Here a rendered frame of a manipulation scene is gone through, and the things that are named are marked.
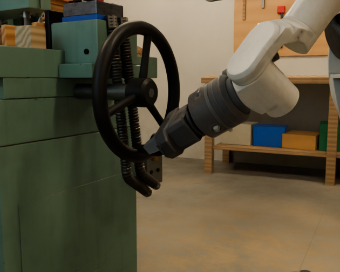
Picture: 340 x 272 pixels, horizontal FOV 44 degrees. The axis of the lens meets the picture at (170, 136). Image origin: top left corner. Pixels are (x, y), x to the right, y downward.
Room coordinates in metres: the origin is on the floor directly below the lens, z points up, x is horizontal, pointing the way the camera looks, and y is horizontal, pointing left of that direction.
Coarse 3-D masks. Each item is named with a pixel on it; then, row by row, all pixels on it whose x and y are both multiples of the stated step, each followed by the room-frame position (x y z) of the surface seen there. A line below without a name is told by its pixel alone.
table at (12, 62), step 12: (0, 48) 0.80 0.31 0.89; (12, 48) 0.82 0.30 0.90; (24, 48) 0.84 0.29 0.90; (36, 48) 0.87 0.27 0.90; (0, 60) 0.80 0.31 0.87; (12, 60) 0.82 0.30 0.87; (24, 60) 0.84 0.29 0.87; (36, 60) 0.87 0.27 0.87; (48, 60) 0.90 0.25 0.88; (60, 60) 0.93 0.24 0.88; (156, 60) 1.24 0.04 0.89; (0, 72) 0.79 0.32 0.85; (12, 72) 0.82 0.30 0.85; (24, 72) 0.84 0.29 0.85; (36, 72) 0.87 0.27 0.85; (48, 72) 0.89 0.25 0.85; (60, 72) 0.92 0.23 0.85; (72, 72) 0.90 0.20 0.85; (84, 72) 0.88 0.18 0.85; (156, 72) 1.24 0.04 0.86
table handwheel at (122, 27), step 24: (144, 24) 0.87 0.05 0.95; (144, 48) 0.89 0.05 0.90; (168, 48) 0.94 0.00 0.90; (96, 72) 0.76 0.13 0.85; (144, 72) 0.88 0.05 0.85; (168, 72) 0.97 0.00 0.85; (96, 96) 0.75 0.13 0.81; (120, 96) 0.89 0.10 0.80; (144, 96) 0.85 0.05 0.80; (168, 96) 0.98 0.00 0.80; (96, 120) 0.76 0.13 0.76; (120, 144) 0.79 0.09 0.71
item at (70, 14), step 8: (96, 0) 0.90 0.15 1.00; (64, 8) 0.95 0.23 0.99; (72, 8) 0.94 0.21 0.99; (80, 8) 0.93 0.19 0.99; (88, 8) 0.91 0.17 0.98; (96, 8) 0.90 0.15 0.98; (104, 8) 0.92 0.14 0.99; (112, 8) 0.95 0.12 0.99; (120, 8) 0.97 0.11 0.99; (64, 16) 0.95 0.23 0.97; (72, 16) 0.94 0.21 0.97; (80, 16) 0.92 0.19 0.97; (88, 16) 0.91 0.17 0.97; (96, 16) 0.90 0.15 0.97; (120, 16) 0.97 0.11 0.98
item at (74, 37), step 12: (60, 24) 0.94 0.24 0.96; (72, 24) 0.92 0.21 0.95; (84, 24) 0.90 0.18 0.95; (96, 24) 0.89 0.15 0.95; (60, 36) 0.94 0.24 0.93; (72, 36) 0.92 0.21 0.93; (84, 36) 0.90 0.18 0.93; (96, 36) 0.89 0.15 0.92; (132, 36) 0.99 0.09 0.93; (60, 48) 0.94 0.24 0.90; (72, 48) 0.92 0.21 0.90; (84, 48) 0.91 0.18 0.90; (96, 48) 0.89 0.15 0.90; (120, 48) 0.95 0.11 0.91; (132, 48) 0.99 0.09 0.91; (72, 60) 0.92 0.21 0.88; (84, 60) 0.91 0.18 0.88; (120, 60) 0.95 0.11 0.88; (132, 60) 0.99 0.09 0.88
